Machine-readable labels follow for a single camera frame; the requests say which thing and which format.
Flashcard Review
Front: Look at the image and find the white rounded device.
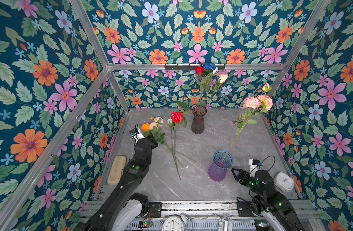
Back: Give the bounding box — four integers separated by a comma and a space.
274, 172, 294, 192

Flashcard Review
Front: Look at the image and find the white analog alarm clock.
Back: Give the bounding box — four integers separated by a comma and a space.
162, 214, 188, 231

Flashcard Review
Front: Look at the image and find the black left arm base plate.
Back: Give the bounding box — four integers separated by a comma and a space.
146, 202, 163, 218

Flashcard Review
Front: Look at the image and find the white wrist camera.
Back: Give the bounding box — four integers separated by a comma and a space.
249, 159, 262, 177
129, 128, 145, 143

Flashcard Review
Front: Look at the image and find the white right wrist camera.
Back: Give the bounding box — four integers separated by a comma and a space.
249, 159, 262, 177

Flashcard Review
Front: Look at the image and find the cream peony flower stem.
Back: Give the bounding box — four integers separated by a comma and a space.
149, 116, 164, 130

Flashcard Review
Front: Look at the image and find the orange yellow artificial rose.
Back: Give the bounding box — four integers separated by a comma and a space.
141, 123, 150, 132

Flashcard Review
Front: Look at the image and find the purple blue ribbed glass vase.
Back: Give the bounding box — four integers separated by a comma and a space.
208, 150, 233, 182

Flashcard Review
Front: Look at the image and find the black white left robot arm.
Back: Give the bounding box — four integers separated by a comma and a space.
74, 134, 158, 231

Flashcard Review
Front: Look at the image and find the cream white artificial rose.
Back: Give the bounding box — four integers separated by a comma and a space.
218, 74, 228, 84

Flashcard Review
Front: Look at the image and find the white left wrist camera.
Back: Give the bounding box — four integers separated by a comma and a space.
129, 128, 145, 143

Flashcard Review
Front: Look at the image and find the pink artificial flower spray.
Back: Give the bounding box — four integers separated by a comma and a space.
222, 83, 273, 161

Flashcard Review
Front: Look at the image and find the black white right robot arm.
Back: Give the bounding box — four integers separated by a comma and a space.
231, 168, 304, 231

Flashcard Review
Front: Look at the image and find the red artificial rose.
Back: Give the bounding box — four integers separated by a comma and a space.
167, 111, 186, 180
195, 66, 204, 76

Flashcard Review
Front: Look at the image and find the bunch of artificial flowers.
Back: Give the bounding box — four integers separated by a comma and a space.
141, 119, 196, 167

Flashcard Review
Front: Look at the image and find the aluminium front mounting rail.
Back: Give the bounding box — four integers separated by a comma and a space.
80, 200, 320, 222

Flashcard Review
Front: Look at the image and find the blue artificial flower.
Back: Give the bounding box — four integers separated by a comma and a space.
203, 63, 216, 70

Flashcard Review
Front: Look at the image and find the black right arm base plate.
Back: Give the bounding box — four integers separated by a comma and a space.
236, 199, 261, 217

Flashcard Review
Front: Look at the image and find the beige oblong pad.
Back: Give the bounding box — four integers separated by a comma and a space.
107, 156, 127, 185

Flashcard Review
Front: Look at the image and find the dark pink ribbed glass vase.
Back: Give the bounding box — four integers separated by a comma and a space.
191, 106, 207, 134

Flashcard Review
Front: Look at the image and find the black hook rail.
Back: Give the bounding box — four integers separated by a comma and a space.
164, 64, 226, 71

